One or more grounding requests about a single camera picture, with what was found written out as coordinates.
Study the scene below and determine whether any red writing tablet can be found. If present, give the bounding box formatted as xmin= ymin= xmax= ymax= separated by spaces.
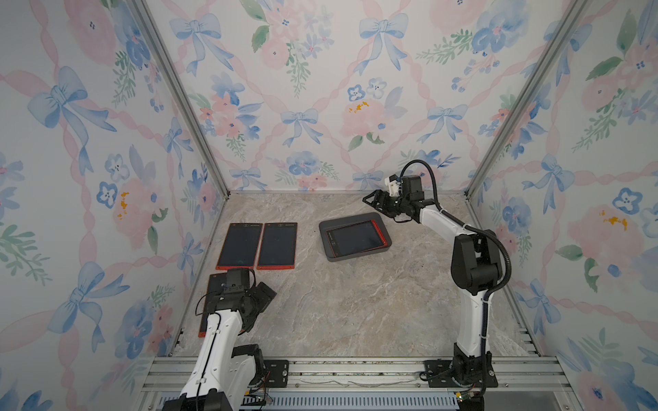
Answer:
xmin=195 ymin=272 xmax=227 ymax=338
xmin=216 ymin=223 xmax=263 ymax=270
xmin=256 ymin=223 xmax=297 ymax=270
xmin=327 ymin=220 xmax=390 ymax=258

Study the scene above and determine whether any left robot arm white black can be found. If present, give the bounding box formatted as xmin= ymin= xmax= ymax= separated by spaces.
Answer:
xmin=163 ymin=268 xmax=277 ymax=410

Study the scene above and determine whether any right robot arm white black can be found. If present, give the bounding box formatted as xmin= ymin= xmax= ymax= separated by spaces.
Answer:
xmin=363 ymin=189 xmax=512 ymax=391

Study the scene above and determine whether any dark grey storage box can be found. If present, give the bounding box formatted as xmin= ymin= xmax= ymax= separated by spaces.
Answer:
xmin=319 ymin=212 xmax=392 ymax=262

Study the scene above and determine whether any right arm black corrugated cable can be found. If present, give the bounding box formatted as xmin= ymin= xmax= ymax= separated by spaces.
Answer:
xmin=400 ymin=158 xmax=513 ymax=315

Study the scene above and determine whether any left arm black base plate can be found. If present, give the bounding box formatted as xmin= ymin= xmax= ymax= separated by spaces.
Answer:
xmin=256 ymin=360 xmax=290 ymax=388

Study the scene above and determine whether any grey slotted cable duct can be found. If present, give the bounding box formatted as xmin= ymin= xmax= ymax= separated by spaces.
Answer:
xmin=241 ymin=391 xmax=459 ymax=410

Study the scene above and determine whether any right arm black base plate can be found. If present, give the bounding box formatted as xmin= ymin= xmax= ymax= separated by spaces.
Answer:
xmin=419 ymin=358 xmax=483 ymax=390

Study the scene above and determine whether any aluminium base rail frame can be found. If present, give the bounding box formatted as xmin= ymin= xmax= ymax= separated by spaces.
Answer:
xmin=127 ymin=353 xmax=582 ymax=411

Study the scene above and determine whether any left aluminium corner post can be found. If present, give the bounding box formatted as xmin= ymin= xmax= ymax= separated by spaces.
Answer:
xmin=127 ymin=0 xmax=231 ymax=200

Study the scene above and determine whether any aluminium corner post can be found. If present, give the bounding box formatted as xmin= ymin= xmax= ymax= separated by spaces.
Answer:
xmin=127 ymin=0 xmax=231 ymax=200
xmin=464 ymin=0 xmax=589 ymax=200

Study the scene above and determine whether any right aluminium corner post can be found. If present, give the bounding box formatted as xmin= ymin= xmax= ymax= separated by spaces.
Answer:
xmin=464 ymin=0 xmax=589 ymax=200

